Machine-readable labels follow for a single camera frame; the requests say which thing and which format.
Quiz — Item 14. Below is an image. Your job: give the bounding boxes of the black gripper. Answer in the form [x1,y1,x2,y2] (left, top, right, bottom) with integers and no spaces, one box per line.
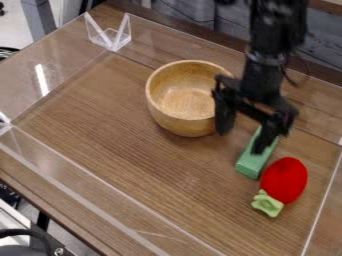
[211,75,300,154]

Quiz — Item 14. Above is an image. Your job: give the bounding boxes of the green rectangular block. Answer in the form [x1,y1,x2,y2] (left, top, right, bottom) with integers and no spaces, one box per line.
[236,127,278,179]

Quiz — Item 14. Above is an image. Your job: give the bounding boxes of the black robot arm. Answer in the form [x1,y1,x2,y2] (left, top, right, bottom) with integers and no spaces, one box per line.
[211,0,309,155]

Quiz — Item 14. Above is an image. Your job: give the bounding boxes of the brown wooden bowl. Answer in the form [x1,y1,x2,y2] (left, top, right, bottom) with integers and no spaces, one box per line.
[146,60,234,137]

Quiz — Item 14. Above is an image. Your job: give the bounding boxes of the red plush strawberry toy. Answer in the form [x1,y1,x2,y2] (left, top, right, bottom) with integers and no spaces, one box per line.
[252,157,309,218]

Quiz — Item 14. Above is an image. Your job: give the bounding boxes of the black table leg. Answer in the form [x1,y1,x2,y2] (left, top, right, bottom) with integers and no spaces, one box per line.
[36,212,50,231]

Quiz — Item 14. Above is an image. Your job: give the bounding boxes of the clear acrylic corner bracket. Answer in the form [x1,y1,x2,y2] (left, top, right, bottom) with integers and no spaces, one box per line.
[85,12,133,52]

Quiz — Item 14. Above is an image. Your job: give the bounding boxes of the black cable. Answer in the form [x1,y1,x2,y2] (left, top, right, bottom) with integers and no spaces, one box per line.
[0,225,51,256]

